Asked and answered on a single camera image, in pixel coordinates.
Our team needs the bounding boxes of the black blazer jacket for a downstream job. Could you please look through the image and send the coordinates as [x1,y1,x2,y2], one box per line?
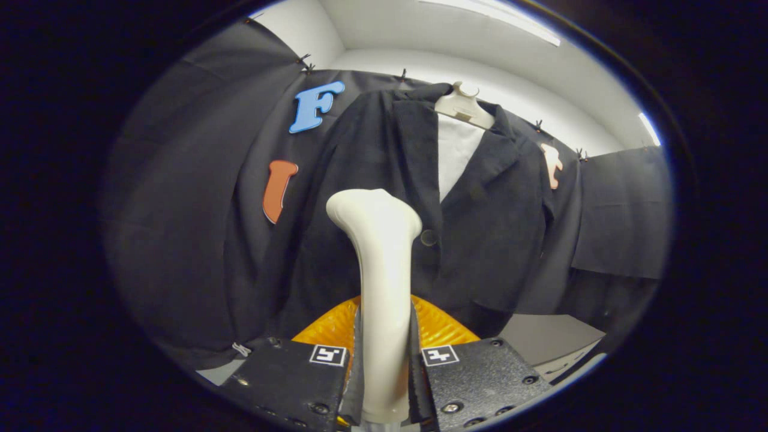
[225,83,581,355]

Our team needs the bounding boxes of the grey cabinet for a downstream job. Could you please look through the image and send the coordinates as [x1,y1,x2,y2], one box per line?
[500,313,607,382]

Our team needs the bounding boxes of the white garment steamer head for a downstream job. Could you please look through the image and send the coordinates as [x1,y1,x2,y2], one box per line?
[326,188,424,424]

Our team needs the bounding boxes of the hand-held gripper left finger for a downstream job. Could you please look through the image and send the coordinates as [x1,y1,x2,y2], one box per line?
[219,295,364,432]

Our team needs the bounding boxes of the row of small black clips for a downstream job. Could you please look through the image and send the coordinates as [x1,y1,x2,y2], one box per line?
[242,14,592,163]

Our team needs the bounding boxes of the beige plastic hanger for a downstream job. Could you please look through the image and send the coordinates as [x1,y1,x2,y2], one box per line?
[434,81,497,131]

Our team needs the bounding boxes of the black backdrop cloth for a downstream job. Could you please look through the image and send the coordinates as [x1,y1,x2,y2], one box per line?
[102,17,674,373]

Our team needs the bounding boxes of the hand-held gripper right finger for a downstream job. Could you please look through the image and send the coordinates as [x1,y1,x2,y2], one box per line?
[410,294,554,431]

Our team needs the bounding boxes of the small ceiling light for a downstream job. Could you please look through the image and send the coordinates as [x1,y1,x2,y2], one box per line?
[637,112,662,147]

